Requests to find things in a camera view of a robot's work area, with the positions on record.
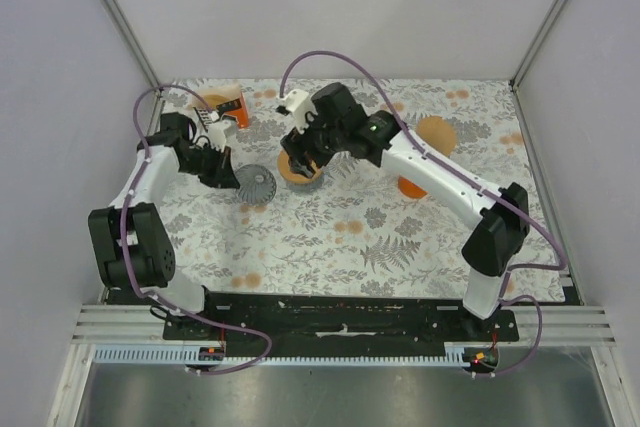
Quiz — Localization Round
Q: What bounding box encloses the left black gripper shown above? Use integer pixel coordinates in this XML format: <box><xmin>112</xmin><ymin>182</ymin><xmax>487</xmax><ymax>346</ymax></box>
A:
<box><xmin>179</xmin><ymin>143</ymin><xmax>240</xmax><ymax>191</ymax></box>

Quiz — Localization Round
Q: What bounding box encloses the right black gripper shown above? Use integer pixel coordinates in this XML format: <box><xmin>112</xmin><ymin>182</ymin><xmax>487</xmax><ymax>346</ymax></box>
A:
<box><xmin>281</xmin><ymin>107</ymin><xmax>346</xmax><ymax>180</ymax></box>

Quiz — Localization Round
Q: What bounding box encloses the grey glass dripper cone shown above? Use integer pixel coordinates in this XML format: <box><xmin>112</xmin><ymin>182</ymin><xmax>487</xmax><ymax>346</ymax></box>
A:
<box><xmin>235</xmin><ymin>164</ymin><xmax>277</xmax><ymax>206</ymax></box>

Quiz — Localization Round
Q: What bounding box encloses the coffee filter package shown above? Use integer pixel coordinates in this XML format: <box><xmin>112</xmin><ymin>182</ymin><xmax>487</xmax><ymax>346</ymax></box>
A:
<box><xmin>190</xmin><ymin>83</ymin><xmax>249</xmax><ymax>130</ymax></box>

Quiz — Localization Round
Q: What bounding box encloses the orange glass carafe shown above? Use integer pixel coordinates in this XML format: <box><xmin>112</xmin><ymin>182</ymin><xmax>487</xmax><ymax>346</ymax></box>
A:
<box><xmin>397</xmin><ymin>176</ymin><xmax>428</xmax><ymax>199</ymax></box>

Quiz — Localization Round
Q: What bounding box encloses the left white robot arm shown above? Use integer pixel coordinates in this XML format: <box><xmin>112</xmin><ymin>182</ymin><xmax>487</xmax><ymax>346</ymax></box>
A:
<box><xmin>88</xmin><ymin>112</ymin><xmax>239</xmax><ymax>340</ymax></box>

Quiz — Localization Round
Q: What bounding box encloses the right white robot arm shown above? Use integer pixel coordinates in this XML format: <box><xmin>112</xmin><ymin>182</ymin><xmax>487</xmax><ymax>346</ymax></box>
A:
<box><xmin>277</xmin><ymin>82</ymin><xmax>529</xmax><ymax>341</ymax></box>

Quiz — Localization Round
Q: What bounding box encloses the floral tablecloth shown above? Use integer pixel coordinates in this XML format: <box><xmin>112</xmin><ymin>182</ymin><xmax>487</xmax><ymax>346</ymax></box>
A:
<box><xmin>158</xmin><ymin>79</ymin><xmax>543</xmax><ymax>298</ymax></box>

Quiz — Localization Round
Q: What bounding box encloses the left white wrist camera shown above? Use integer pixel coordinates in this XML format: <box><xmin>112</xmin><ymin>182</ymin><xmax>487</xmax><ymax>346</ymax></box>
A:
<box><xmin>206</xmin><ymin>112</ymin><xmax>238</xmax><ymax>152</ymax></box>

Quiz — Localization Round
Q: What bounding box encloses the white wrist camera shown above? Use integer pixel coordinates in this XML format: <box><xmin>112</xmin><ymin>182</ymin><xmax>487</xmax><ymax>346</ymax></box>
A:
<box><xmin>276</xmin><ymin>89</ymin><xmax>317</xmax><ymax>133</ymax></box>
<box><xmin>206</xmin><ymin>112</ymin><xmax>238</xmax><ymax>152</ymax></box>

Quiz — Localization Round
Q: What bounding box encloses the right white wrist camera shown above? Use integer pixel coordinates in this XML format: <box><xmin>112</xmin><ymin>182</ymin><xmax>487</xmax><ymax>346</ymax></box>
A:
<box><xmin>276</xmin><ymin>89</ymin><xmax>317</xmax><ymax>133</ymax></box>

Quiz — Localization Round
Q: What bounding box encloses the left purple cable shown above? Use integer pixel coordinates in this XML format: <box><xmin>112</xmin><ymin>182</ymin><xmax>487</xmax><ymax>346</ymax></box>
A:
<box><xmin>119</xmin><ymin>84</ymin><xmax>274</xmax><ymax>377</ymax></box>

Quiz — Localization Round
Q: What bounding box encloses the purple cable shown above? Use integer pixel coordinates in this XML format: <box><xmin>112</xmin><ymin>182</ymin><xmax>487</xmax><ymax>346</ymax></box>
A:
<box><xmin>119</xmin><ymin>84</ymin><xmax>274</xmax><ymax>377</ymax></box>
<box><xmin>279</xmin><ymin>50</ymin><xmax>570</xmax><ymax>379</ymax></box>

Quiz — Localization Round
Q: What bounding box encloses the black mounting base plate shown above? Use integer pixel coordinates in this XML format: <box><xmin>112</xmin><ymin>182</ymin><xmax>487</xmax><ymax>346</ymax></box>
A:
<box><xmin>151</xmin><ymin>292</ymin><xmax>519</xmax><ymax>356</ymax></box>

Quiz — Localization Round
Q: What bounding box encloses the aluminium frame rail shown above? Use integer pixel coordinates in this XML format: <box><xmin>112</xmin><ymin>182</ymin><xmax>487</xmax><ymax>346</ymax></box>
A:
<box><xmin>71</xmin><ymin>305</ymin><xmax>616</xmax><ymax>347</ymax></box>

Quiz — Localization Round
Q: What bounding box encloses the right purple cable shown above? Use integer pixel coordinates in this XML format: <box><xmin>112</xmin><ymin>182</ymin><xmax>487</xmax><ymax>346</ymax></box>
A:
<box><xmin>279</xmin><ymin>50</ymin><xmax>570</xmax><ymax>379</ymax></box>

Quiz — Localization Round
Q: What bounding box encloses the white slotted cable duct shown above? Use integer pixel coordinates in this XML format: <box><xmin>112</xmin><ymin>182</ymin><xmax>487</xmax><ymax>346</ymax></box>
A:
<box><xmin>93</xmin><ymin>344</ymin><xmax>471</xmax><ymax>367</ymax></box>

